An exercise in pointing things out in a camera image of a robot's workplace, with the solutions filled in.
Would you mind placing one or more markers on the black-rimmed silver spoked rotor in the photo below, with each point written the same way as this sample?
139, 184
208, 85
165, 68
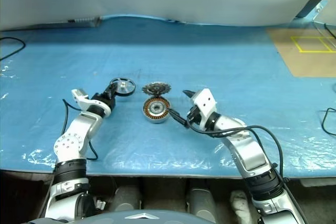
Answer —
123, 85

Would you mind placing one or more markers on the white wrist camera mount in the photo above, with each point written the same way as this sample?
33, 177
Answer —
78, 95
206, 103

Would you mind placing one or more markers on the dirty white rounded shape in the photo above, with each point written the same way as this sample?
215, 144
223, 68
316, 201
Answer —
240, 205

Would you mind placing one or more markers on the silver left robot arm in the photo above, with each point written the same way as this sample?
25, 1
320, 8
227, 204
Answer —
78, 129

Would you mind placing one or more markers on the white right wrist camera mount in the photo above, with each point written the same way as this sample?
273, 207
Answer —
206, 103

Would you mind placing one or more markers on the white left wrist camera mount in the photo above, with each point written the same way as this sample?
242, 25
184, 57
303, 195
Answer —
78, 95

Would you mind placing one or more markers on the grey robot torso with emblem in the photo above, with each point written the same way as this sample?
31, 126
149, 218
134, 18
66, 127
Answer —
136, 217

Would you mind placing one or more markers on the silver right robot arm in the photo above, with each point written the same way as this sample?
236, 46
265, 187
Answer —
249, 153

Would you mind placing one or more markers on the brown cardboard sheet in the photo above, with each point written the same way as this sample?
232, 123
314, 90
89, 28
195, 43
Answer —
288, 61

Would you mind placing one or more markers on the blue plastic table sheet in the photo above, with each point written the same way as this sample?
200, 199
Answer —
210, 64

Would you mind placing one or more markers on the grey rounded shape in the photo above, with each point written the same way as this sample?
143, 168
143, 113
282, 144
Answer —
128, 197
202, 200

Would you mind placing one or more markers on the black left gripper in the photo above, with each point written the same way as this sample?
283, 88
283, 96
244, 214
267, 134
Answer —
109, 99

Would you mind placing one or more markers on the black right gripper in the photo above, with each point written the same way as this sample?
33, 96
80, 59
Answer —
193, 116

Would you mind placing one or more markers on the grey power strip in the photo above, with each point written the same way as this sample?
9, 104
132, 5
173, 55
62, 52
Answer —
86, 22

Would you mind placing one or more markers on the motor housing with copper windings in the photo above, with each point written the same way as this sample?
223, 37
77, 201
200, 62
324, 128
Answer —
157, 120

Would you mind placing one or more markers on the dark toothed gear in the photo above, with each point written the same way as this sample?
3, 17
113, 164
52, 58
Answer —
155, 87

